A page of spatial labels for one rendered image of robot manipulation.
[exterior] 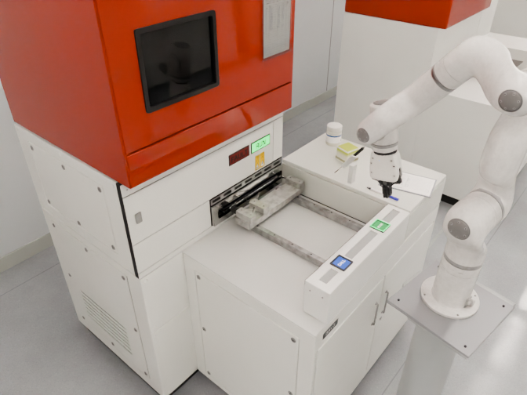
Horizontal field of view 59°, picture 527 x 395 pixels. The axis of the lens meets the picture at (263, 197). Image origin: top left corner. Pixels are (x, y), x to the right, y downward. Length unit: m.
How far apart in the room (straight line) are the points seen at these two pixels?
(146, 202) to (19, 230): 1.74
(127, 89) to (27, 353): 1.77
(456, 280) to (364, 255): 0.30
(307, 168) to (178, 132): 0.72
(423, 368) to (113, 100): 1.40
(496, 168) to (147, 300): 1.26
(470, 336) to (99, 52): 1.36
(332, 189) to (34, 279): 1.96
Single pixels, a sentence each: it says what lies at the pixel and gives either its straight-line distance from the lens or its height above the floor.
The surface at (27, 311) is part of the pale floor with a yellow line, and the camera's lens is 3.00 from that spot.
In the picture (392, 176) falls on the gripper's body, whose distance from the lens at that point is 1.59.
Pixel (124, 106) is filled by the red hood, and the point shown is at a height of 1.49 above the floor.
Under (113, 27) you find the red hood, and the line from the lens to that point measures 1.30.
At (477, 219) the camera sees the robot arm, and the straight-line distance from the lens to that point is 1.40.
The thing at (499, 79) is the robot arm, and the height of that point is 1.62.
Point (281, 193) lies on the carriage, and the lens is 2.01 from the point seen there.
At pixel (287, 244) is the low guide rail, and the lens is 1.80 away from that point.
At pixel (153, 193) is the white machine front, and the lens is 1.60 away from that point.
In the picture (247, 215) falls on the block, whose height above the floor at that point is 0.91.
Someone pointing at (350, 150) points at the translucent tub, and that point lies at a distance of 2.06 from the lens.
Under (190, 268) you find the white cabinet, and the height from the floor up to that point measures 0.75.
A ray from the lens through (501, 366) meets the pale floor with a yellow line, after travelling 2.74.
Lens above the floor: 2.01
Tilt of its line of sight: 34 degrees down
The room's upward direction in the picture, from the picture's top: straight up
